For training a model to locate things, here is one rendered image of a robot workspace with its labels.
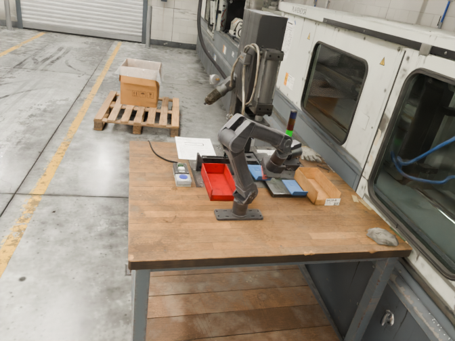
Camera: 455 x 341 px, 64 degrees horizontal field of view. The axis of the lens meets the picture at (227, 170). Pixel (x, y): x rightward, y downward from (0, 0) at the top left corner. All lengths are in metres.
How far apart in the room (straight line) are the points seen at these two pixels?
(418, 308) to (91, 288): 1.76
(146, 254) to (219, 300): 0.90
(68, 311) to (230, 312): 0.91
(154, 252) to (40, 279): 1.37
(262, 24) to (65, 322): 1.83
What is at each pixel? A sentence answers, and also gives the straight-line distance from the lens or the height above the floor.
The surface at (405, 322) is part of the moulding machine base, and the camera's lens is 1.84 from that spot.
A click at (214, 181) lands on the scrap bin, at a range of 1.73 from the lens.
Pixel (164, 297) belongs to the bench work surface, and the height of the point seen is 0.22.
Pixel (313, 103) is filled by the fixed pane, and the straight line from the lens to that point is 2.73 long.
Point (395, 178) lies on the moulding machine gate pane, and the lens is 1.82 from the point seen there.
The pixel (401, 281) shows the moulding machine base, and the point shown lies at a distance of 1.82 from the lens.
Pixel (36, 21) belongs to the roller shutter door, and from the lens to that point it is 11.25.
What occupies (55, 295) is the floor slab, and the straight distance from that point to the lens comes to 2.45.
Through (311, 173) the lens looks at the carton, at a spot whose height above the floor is 0.94.
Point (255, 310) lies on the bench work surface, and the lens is 2.10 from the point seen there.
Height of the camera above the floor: 1.73
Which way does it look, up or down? 27 degrees down
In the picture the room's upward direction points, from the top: 9 degrees clockwise
